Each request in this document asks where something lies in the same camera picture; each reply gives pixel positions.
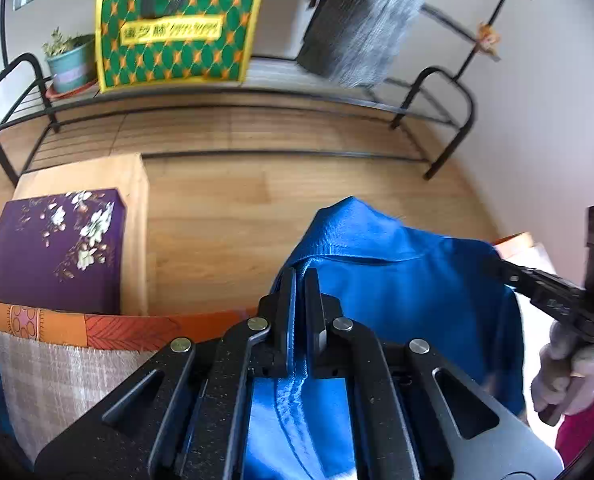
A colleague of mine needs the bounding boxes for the grey plaid coat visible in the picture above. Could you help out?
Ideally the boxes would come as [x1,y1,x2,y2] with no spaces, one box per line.
[297,0,435,88]

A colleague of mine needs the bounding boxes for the purple floral box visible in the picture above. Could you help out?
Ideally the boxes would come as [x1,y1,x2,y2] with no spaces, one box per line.
[0,188,128,315]

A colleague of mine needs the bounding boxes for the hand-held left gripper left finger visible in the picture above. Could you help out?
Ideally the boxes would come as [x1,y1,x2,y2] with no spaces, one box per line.
[34,266,299,480]

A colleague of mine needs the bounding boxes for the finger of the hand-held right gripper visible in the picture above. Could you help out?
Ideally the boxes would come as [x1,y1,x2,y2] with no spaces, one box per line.
[484,254,560,307]

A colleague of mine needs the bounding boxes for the person's right forearm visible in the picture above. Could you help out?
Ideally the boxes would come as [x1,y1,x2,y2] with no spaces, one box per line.
[554,385,594,466]

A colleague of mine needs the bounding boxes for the person's right hand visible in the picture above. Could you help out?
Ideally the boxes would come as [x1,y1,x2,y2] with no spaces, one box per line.
[530,320,594,418]

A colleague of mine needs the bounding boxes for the black metal clothes rack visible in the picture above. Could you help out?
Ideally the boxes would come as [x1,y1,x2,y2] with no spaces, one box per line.
[0,0,538,186]

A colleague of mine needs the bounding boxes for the white and blue work jacket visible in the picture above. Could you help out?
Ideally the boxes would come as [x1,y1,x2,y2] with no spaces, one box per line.
[242,196,553,480]

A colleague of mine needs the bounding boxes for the small potted plant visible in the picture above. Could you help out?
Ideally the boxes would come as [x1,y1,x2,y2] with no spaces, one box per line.
[42,27,100,98]

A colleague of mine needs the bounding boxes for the yellow green patterned bag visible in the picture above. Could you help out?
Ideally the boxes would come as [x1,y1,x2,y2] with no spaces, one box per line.
[94,0,270,95]

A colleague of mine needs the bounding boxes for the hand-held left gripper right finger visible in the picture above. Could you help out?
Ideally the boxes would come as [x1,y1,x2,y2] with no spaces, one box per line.
[304,267,564,480]

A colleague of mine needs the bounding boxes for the checked bed mattress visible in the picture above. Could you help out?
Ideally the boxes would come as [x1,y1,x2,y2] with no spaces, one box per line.
[0,327,158,461]

